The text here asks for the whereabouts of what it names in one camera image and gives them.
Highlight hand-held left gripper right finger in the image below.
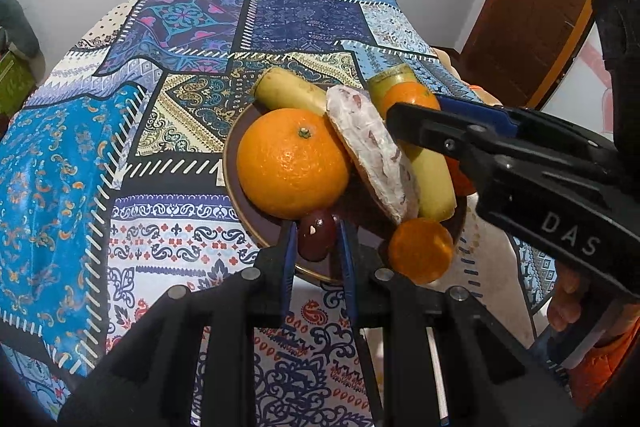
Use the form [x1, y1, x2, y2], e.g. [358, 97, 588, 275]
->
[332, 214, 582, 427]

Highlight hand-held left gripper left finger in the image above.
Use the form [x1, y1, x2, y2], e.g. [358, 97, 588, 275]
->
[57, 219, 301, 427]

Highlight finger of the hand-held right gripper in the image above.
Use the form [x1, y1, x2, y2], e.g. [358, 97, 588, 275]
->
[386, 102, 482, 168]
[434, 95, 519, 134]

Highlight large orange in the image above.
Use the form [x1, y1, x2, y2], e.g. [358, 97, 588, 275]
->
[382, 82, 443, 118]
[236, 108, 351, 220]

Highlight brown round plate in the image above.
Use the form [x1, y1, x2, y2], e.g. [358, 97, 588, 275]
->
[222, 99, 468, 284]

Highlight pastry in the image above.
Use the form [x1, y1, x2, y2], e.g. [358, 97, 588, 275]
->
[325, 85, 421, 226]

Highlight small tangerine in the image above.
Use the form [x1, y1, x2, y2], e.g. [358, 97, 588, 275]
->
[388, 217, 455, 285]
[446, 154, 479, 197]

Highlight yellow banana piece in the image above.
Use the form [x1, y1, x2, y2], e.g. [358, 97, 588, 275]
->
[253, 66, 332, 118]

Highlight person's right hand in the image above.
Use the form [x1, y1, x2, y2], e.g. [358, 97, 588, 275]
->
[546, 275, 592, 334]

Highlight white wardrobe door heart stickers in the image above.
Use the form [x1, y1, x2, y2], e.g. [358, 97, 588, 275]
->
[527, 24, 617, 142]

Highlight blue patchwork tablecloth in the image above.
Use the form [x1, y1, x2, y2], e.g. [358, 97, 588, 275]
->
[0, 0, 557, 427]

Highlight green storage box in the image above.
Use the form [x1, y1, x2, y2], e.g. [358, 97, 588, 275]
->
[0, 51, 32, 118]

